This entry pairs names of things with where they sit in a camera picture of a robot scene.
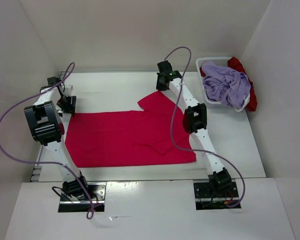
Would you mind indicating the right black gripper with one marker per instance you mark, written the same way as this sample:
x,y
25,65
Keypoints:
x,y
158,86

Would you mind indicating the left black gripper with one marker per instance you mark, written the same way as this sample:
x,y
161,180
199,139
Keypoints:
x,y
70,108

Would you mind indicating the pink t shirt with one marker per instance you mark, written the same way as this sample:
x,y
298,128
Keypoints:
x,y
130,138

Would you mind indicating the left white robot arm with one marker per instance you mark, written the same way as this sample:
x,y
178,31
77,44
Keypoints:
x,y
73,182

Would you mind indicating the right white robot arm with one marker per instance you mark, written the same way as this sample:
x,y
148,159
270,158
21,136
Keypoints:
x,y
195,122

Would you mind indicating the lavender t shirt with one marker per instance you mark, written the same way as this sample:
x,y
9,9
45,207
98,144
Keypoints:
x,y
225,85

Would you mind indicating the white plastic laundry basket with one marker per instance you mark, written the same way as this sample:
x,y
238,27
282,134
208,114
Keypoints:
x,y
221,61

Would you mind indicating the dark red t shirt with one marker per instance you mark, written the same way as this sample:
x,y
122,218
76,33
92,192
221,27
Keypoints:
x,y
235,64

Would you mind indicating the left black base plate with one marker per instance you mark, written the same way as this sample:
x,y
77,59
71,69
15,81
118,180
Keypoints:
x,y
70,204

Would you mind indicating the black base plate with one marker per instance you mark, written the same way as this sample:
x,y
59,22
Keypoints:
x,y
205,199
70,204

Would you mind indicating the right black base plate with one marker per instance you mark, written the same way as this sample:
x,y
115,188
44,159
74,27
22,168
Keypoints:
x,y
205,199

